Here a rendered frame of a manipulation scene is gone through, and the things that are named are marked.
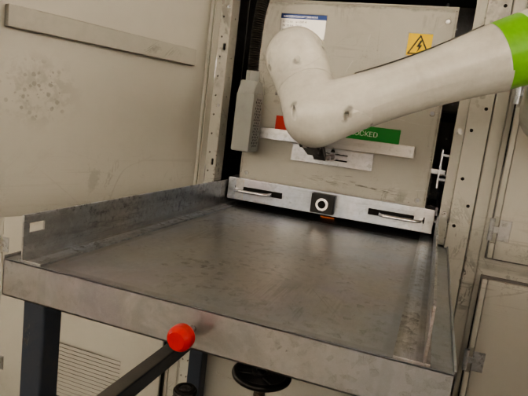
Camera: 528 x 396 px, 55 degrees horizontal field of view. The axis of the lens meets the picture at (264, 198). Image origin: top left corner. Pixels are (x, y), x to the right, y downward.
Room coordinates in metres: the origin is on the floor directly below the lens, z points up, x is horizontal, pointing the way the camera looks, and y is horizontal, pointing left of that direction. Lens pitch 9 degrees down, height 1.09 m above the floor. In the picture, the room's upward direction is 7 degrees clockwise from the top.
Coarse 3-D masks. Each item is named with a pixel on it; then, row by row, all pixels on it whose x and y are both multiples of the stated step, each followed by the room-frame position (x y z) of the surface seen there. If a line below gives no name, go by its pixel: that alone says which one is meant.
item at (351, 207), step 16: (272, 192) 1.32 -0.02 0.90; (288, 192) 1.31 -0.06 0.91; (304, 192) 1.29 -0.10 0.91; (288, 208) 1.30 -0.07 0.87; (304, 208) 1.29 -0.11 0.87; (336, 208) 1.26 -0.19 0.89; (352, 208) 1.25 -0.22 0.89; (368, 208) 1.24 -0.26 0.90; (384, 208) 1.23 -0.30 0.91; (400, 208) 1.22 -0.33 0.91; (432, 208) 1.21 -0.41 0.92; (384, 224) 1.23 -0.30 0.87; (400, 224) 1.21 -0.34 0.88; (432, 224) 1.19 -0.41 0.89
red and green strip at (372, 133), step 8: (280, 120) 1.33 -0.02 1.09; (280, 128) 1.33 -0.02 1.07; (368, 128) 1.26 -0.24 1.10; (376, 128) 1.25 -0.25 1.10; (384, 128) 1.25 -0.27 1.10; (352, 136) 1.27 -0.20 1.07; (360, 136) 1.27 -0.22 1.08; (368, 136) 1.26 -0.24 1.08; (376, 136) 1.25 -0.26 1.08; (384, 136) 1.25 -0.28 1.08; (392, 136) 1.24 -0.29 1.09
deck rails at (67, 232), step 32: (160, 192) 1.03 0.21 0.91; (192, 192) 1.17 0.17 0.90; (64, 224) 0.76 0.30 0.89; (96, 224) 0.84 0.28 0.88; (128, 224) 0.93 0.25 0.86; (160, 224) 1.01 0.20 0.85; (32, 256) 0.70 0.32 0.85; (64, 256) 0.72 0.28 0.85; (416, 256) 1.00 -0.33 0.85; (416, 288) 0.78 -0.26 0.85; (416, 320) 0.64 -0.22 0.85; (416, 352) 0.54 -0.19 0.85
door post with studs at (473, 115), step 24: (480, 0) 1.16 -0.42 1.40; (504, 0) 1.14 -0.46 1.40; (480, 24) 1.16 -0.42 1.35; (456, 120) 1.16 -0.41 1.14; (480, 120) 1.14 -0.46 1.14; (456, 144) 1.16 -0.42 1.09; (480, 144) 1.14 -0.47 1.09; (456, 168) 1.15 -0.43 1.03; (456, 192) 1.15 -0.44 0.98; (456, 216) 1.15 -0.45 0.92; (456, 240) 1.14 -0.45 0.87; (456, 264) 1.14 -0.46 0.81; (456, 288) 1.14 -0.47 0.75
